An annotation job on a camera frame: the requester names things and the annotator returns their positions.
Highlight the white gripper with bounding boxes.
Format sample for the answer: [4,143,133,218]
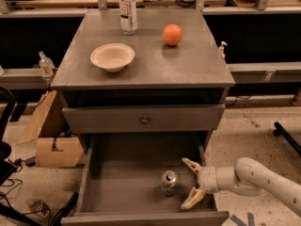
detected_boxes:
[181,157,219,210]

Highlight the green 7up soda can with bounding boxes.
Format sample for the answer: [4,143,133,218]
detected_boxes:
[161,170,178,197]

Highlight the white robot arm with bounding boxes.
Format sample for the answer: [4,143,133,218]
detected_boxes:
[182,157,301,216]

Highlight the closed grey top drawer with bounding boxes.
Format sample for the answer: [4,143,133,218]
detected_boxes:
[62,105,225,134]

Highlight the open grey middle drawer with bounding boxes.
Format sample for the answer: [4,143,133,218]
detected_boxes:
[61,133,230,226]

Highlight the round metal drawer knob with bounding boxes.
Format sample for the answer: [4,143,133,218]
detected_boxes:
[140,117,150,125]

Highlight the grey wooden drawer cabinet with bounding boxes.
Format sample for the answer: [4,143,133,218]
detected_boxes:
[52,8,234,145]

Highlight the black chair leg with caster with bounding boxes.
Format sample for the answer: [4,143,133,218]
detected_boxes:
[273,121,301,156]

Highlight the small white pump bottle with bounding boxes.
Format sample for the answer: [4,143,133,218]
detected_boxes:
[218,41,228,58]

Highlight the brown cardboard box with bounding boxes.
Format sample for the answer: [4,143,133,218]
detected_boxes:
[18,90,84,168]

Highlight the orange fruit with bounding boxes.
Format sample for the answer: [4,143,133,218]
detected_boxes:
[163,24,182,46]

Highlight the white paper bowl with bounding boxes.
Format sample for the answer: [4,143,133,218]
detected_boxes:
[90,43,135,73]

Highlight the clear sanitizer pump bottle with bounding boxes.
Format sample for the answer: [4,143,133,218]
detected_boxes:
[39,51,55,75]

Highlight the clear plastic water bottle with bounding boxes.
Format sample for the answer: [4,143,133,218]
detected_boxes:
[119,0,137,35]

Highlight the black office chair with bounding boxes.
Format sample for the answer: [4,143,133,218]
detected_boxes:
[0,87,18,186]

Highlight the black floor cables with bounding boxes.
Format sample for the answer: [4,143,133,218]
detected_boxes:
[0,157,79,226]

